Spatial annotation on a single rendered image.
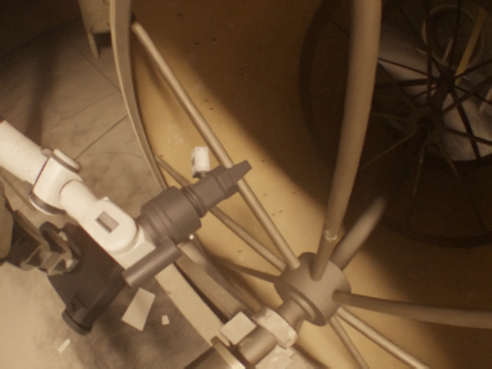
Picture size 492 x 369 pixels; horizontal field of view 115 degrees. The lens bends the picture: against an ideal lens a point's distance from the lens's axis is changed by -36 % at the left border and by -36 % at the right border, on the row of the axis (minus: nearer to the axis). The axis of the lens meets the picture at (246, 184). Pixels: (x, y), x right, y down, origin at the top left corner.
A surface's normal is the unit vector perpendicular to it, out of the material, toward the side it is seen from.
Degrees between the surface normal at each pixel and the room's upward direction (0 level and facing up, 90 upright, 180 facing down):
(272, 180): 43
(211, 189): 35
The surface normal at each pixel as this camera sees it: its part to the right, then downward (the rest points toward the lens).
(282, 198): 0.40, -0.18
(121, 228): -0.02, -0.65
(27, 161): 0.65, 0.16
